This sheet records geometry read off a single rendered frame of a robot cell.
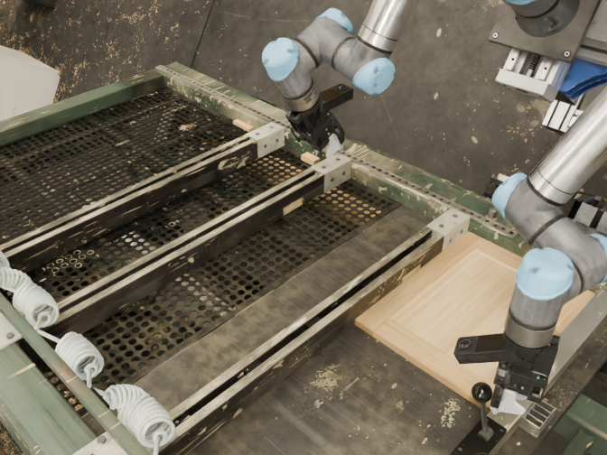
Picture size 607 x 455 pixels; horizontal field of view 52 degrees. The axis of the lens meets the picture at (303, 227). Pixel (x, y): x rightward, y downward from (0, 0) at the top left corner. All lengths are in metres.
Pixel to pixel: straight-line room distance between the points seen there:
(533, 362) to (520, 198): 0.27
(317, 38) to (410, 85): 1.74
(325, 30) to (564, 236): 0.61
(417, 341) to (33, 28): 4.57
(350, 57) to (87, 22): 3.83
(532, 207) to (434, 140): 1.84
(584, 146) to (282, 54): 0.59
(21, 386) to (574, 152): 1.09
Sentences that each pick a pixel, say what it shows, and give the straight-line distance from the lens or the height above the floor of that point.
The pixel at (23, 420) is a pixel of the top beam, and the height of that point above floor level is 1.93.
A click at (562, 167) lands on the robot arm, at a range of 1.06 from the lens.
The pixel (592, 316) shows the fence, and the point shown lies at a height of 0.99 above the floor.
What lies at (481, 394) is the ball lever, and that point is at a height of 1.46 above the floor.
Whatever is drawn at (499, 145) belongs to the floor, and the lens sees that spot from 2.78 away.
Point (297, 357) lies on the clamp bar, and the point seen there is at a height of 1.48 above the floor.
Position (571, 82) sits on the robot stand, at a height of 0.90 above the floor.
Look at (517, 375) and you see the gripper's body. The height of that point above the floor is 1.53.
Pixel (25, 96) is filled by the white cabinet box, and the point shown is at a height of 0.21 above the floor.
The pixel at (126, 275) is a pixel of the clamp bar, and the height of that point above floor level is 1.59.
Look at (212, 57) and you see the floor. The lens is 3.87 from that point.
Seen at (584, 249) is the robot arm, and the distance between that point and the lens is 1.08.
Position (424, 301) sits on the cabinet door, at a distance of 1.58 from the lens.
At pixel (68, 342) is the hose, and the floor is 1.89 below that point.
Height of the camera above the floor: 2.58
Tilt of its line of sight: 53 degrees down
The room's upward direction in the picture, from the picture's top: 84 degrees counter-clockwise
